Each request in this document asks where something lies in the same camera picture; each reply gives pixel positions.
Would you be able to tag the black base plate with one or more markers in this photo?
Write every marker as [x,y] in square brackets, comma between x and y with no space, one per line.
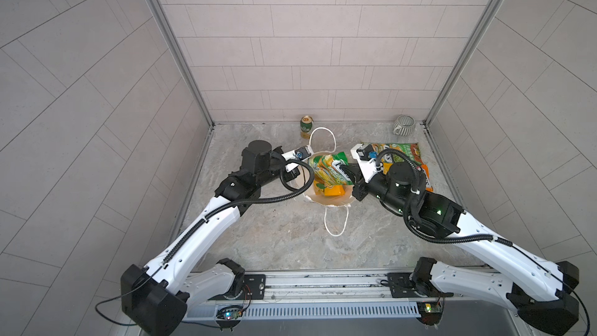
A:
[402,286]
[253,286]

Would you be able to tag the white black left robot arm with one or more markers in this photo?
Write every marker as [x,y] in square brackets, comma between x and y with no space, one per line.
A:
[156,296]

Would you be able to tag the controller circuit board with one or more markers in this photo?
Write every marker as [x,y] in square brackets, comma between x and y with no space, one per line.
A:
[430,313]
[230,313]

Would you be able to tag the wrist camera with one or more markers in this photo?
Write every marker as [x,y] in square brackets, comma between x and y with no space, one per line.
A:
[366,158]
[301,154]

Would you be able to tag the right aluminium corner post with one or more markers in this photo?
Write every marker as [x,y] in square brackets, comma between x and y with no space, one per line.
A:
[488,14]

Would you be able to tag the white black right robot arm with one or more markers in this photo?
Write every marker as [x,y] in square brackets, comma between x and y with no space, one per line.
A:
[540,292]

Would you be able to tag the yellow orange snack bag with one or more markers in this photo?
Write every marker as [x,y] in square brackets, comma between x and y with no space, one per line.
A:
[331,191]

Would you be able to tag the aluminium corner post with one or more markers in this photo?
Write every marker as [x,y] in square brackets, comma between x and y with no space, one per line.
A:
[488,14]
[166,30]

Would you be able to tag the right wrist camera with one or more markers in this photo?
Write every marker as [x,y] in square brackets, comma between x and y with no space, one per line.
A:
[366,158]

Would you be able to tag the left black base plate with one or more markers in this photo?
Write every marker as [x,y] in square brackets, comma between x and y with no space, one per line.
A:
[253,286]

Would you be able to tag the yellow corn snack bag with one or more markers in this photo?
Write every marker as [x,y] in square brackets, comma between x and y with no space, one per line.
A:
[386,166]

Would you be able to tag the white printed paper bag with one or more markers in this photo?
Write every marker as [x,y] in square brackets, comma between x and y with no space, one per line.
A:
[330,204]

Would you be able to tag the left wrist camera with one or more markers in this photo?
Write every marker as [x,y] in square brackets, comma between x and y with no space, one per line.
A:
[301,154]

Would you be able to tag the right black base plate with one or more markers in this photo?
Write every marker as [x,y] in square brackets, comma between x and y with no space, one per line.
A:
[402,286]

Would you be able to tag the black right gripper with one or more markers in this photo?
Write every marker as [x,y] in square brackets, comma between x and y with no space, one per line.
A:
[359,183]

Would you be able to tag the right controller circuit board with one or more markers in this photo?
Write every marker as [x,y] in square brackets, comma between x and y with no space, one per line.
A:
[430,313]

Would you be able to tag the narrow green snack packet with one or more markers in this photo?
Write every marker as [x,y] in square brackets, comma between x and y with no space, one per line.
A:
[327,168]

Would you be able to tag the green colourful snack bag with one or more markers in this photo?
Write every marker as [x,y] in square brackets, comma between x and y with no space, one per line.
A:
[379,147]

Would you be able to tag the left controller circuit board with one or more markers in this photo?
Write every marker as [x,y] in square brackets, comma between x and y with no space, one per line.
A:
[230,313]

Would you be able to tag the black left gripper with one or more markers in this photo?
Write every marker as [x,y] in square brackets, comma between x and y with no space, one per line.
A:
[295,168]

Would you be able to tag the aluminium mounting rail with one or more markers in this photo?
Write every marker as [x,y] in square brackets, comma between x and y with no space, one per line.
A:
[362,285]

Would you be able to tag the green chip snack bag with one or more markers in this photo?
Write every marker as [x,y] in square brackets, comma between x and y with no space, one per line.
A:
[411,149]

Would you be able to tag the left aluminium corner post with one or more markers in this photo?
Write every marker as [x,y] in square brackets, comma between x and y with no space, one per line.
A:
[166,30]

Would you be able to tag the green gold drink can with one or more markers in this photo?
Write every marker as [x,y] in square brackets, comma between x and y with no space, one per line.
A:
[306,125]

